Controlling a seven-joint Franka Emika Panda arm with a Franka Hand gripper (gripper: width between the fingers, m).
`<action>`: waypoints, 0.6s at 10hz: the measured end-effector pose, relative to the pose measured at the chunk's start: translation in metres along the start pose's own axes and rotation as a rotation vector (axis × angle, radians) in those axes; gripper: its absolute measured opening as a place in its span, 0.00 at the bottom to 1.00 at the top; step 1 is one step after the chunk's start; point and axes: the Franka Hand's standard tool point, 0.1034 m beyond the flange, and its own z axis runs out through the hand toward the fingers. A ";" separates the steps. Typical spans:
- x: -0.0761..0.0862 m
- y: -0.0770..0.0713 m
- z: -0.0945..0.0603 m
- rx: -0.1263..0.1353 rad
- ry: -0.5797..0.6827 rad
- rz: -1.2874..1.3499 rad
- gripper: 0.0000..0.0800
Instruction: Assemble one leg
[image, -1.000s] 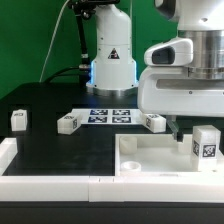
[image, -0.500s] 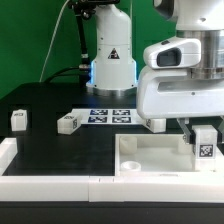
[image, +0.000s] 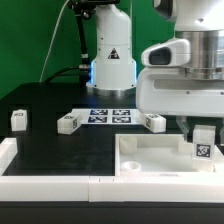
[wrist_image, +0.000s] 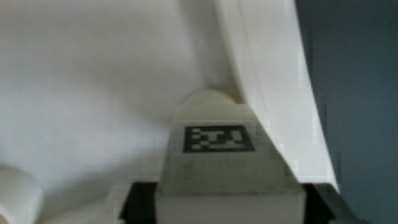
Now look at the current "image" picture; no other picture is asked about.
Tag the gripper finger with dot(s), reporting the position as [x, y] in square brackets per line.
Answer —
[183, 125]
[221, 130]

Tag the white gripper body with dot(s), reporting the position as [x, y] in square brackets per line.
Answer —
[166, 91]

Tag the white square tabletop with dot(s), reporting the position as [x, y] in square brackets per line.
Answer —
[144, 154]

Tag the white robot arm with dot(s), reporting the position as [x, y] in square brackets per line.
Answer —
[201, 22]

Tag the AprilTag marker sheet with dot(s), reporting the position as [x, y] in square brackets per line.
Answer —
[109, 116]

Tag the white U-shaped fence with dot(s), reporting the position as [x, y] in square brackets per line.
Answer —
[205, 187]

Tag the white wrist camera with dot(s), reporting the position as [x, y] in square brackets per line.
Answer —
[173, 53]

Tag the black camera stand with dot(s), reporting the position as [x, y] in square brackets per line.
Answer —
[84, 10]

